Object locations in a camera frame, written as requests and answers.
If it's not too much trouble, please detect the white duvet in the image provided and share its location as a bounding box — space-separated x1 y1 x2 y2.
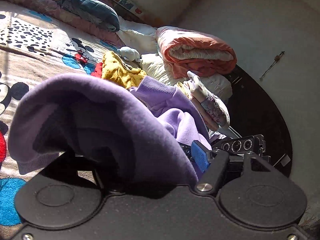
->
117 17 232 101

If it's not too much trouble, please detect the Mickey Mouse blanket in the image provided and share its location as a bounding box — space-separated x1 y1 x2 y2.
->
1 1 123 239

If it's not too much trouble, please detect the pink floral quilt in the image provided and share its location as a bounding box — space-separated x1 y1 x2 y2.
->
2 0 125 48

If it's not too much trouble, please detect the purple sweatshirt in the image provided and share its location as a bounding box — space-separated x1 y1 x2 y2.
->
8 74 209 186

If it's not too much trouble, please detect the yellow knit sweater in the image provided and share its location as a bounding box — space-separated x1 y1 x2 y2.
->
101 51 147 89

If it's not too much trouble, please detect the orange rolled quilt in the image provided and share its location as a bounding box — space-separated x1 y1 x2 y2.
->
156 26 237 79

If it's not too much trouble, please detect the red knit sweater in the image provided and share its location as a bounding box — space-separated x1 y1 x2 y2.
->
91 62 103 78

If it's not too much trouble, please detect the dark blue pillow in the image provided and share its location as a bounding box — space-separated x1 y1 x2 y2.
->
61 0 120 33

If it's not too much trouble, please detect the stack of folded clothes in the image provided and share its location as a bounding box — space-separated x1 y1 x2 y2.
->
175 71 230 131

